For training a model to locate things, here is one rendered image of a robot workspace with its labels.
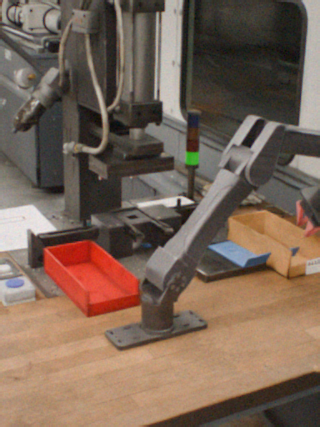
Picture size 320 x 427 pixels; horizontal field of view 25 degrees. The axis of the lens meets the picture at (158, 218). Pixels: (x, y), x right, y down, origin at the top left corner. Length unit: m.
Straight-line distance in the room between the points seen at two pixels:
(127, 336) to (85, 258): 0.37
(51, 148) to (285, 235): 3.22
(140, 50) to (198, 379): 0.75
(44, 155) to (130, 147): 3.24
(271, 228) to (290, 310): 0.40
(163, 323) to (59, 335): 0.20
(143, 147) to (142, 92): 0.13
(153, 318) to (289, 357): 0.26
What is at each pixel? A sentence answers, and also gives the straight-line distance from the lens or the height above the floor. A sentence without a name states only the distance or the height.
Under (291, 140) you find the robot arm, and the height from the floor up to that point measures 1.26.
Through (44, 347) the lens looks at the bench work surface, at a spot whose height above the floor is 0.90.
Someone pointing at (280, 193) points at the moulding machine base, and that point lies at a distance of 2.27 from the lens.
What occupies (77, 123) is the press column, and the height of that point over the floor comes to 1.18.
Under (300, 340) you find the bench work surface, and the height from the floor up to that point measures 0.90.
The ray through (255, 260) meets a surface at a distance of 1.67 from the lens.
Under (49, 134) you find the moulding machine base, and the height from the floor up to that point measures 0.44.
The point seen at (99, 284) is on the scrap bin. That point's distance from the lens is 1.59.
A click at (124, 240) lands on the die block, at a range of 1.72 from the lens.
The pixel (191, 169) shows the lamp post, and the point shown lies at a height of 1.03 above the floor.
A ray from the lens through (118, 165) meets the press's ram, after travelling 1.65.
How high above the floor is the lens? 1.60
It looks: 20 degrees down
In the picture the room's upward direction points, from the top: 1 degrees clockwise
